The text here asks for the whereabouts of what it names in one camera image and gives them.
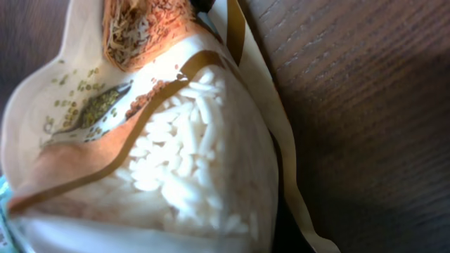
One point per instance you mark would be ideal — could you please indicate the white rice bag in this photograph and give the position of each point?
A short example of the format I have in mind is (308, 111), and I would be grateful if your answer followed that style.
(157, 128)

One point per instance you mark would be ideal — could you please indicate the teal wet wipe packet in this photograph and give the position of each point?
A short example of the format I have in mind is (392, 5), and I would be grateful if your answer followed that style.
(7, 242)

